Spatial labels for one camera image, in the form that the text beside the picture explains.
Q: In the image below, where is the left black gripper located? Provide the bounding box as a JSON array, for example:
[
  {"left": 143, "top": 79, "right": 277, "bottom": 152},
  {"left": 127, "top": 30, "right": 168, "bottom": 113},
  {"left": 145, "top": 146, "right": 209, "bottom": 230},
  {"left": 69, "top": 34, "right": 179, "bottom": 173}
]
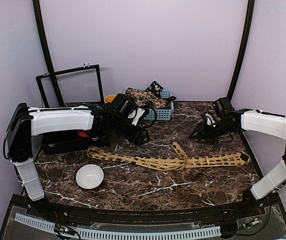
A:
[{"left": 111, "top": 115, "right": 150, "bottom": 146}]

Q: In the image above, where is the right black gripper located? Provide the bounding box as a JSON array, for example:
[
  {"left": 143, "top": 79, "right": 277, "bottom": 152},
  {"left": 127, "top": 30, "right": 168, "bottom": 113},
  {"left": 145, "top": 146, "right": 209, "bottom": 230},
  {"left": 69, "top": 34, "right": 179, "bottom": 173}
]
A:
[{"left": 189, "top": 119, "right": 234, "bottom": 146}]

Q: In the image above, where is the yellow beetle-pattern tie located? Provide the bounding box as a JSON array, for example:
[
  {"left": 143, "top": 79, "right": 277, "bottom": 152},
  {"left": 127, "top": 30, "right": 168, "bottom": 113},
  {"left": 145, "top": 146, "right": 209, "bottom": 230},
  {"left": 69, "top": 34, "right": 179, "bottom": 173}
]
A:
[{"left": 87, "top": 142, "right": 250, "bottom": 172}]

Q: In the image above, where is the white bowl orange outside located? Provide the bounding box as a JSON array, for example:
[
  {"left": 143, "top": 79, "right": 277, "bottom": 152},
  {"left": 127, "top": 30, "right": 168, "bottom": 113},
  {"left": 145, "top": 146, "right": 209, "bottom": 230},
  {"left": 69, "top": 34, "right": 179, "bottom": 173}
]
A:
[{"left": 76, "top": 164, "right": 104, "bottom": 190}]

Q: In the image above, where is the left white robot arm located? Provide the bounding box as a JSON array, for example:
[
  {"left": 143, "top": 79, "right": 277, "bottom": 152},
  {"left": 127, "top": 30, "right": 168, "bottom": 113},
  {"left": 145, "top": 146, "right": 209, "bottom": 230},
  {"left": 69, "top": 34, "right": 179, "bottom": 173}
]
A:
[{"left": 3, "top": 103, "right": 150, "bottom": 218}]

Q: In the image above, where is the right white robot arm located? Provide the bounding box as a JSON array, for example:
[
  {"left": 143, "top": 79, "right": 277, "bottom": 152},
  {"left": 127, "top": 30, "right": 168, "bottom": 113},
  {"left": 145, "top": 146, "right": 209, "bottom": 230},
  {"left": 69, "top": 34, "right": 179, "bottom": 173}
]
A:
[{"left": 189, "top": 107, "right": 286, "bottom": 217}]

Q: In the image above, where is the white mug yellow inside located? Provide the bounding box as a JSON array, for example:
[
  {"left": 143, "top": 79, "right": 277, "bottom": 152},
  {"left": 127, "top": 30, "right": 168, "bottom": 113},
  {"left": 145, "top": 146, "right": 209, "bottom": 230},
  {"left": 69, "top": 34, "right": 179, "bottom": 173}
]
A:
[{"left": 104, "top": 94, "right": 117, "bottom": 103}]

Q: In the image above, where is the floral patterned tie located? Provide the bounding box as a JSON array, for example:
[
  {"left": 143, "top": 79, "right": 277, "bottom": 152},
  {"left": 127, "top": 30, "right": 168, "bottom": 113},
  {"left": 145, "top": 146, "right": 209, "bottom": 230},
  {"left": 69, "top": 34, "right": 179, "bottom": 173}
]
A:
[{"left": 125, "top": 88, "right": 176, "bottom": 109}]

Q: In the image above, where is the light blue plastic basket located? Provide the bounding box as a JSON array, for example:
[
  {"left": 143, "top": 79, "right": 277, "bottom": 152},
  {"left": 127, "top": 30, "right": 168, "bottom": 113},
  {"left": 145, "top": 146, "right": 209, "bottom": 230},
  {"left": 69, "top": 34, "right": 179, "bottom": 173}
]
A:
[{"left": 140, "top": 90, "right": 174, "bottom": 121}]

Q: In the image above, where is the rolled orange black tie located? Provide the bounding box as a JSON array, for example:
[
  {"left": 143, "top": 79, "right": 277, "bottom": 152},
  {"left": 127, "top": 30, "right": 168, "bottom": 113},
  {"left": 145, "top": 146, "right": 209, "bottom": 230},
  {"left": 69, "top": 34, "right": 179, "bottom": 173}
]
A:
[{"left": 78, "top": 131, "right": 90, "bottom": 138}]

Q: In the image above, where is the black floral tie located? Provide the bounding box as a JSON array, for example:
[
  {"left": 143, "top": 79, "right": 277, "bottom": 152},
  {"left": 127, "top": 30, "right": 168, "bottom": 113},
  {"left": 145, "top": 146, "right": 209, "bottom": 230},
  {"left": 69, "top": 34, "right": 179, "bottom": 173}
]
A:
[{"left": 145, "top": 81, "right": 163, "bottom": 95}]

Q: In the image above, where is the black display box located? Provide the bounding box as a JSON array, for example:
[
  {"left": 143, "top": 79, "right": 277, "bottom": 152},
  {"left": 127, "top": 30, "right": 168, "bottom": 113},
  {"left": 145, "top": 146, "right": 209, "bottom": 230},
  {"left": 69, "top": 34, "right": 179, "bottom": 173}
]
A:
[{"left": 36, "top": 64, "right": 110, "bottom": 155}]

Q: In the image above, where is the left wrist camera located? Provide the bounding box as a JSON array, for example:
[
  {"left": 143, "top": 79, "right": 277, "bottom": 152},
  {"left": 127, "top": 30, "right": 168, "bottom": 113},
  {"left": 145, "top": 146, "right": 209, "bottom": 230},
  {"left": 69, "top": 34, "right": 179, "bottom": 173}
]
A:
[{"left": 111, "top": 93, "right": 134, "bottom": 115}]

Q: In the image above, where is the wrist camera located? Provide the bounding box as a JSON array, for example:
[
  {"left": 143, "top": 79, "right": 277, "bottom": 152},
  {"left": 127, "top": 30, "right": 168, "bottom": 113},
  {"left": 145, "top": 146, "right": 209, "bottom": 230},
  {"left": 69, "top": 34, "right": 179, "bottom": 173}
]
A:
[
  {"left": 212, "top": 97, "right": 235, "bottom": 118},
  {"left": 111, "top": 93, "right": 134, "bottom": 115}
]

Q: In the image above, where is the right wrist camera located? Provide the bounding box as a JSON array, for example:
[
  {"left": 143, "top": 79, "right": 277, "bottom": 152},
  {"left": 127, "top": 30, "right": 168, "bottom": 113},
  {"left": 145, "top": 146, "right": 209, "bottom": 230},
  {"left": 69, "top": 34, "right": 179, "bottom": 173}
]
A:
[{"left": 212, "top": 97, "right": 235, "bottom": 118}]

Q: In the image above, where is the black front rail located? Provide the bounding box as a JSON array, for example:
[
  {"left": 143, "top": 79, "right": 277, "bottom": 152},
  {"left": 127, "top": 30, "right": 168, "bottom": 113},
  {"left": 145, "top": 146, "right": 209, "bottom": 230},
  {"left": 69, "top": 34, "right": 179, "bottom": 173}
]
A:
[{"left": 4, "top": 194, "right": 286, "bottom": 226}]

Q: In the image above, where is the white cable duct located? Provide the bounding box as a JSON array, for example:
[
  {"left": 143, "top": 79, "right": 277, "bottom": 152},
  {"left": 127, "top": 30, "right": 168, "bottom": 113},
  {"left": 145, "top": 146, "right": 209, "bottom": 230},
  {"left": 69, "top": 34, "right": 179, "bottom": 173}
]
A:
[{"left": 14, "top": 213, "right": 221, "bottom": 240}]

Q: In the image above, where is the right black frame post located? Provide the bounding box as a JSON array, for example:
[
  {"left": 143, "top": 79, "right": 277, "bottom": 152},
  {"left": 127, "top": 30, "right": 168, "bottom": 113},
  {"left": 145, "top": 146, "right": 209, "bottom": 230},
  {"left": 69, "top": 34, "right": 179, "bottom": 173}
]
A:
[{"left": 227, "top": 0, "right": 255, "bottom": 101}]

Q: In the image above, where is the black frame post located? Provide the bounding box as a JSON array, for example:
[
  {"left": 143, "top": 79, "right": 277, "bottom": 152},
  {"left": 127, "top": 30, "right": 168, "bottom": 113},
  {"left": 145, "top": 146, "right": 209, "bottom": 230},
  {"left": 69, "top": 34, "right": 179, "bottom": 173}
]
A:
[
  {"left": 32, "top": 0, "right": 64, "bottom": 107},
  {"left": 227, "top": 0, "right": 255, "bottom": 101}
]

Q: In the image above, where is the left black frame post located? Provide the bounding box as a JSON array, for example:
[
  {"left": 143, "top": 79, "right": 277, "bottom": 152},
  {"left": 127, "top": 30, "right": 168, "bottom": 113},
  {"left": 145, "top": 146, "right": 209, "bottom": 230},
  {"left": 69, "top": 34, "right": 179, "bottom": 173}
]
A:
[{"left": 32, "top": 0, "right": 64, "bottom": 107}]

